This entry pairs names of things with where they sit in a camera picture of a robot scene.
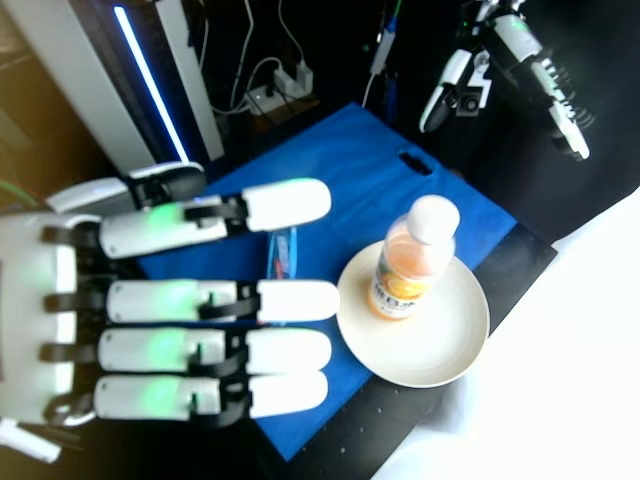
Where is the small blue packet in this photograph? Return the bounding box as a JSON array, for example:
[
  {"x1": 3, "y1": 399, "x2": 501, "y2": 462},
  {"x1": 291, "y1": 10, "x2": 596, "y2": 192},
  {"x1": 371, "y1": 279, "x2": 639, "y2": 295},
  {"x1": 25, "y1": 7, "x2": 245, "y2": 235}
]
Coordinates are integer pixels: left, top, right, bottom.
[{"x1": 267, "y1": 227, "x2": 302, "y2": 282}]

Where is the orange juice bottle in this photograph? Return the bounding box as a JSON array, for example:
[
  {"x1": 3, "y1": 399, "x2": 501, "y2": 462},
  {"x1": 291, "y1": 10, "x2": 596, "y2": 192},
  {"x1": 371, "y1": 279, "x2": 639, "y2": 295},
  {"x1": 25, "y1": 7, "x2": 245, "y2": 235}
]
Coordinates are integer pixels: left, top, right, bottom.
[{"x1": 367, "y1": 194, "x2": 461, "y2": 321}]

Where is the white round plate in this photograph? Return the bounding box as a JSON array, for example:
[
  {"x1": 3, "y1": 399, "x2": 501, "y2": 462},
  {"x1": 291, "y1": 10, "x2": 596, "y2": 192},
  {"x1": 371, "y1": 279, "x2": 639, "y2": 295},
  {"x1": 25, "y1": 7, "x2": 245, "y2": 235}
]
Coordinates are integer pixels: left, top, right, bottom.
[{"x1": 335, "y1": 238, "x2": 491, "y2": 389}]

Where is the white column with blue light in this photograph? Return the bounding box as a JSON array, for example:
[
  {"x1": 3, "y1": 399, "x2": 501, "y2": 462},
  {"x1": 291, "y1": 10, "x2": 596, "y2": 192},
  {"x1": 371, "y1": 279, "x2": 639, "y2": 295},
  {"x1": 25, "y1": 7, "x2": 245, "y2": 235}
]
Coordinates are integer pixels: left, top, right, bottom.
[{"x1": 9, "y1": 0, "x2": 226, "y2": 176}]

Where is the blue fabric bag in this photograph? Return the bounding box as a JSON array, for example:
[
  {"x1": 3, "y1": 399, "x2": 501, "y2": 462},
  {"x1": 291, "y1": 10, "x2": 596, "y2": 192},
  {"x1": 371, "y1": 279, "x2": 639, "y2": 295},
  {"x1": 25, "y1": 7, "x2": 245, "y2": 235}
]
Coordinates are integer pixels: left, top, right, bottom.
[{"x1": 137, "y1": 102, "x2": 519, "y2": 464}]

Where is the white power strip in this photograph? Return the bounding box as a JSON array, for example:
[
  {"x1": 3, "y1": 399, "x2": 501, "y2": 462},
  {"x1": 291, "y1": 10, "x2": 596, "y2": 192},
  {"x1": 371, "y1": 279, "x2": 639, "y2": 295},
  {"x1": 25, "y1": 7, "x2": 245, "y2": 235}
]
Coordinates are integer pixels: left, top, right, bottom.
[{"x1": 245, "y1": 62, "x2": 317, "y2": 115}]

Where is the white backdrop cloth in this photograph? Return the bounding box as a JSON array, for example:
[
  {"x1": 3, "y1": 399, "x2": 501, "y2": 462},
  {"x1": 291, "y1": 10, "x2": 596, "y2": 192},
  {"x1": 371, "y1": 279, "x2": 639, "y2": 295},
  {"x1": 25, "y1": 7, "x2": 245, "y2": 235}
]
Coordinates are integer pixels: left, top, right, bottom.
[{"x1": 372, "y1": 184, "x2": 640, "y2": 480}]

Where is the white power cable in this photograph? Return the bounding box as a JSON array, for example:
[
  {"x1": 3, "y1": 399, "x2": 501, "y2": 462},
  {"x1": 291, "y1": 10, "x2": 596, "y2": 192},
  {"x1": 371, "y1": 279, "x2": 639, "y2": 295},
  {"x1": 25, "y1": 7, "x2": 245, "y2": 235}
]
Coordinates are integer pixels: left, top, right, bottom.
[{"x1": 208, "y1": 0, "x2": 257, "y2": 117}]

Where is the white adapter with cable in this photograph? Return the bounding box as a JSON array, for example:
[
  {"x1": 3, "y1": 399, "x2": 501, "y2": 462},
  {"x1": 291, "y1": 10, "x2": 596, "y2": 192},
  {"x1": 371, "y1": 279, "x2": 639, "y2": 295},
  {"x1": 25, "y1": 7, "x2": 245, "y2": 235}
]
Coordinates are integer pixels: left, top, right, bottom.
[{"x1": 360, "y1": 27, "x2": 399, "y2": 110}]

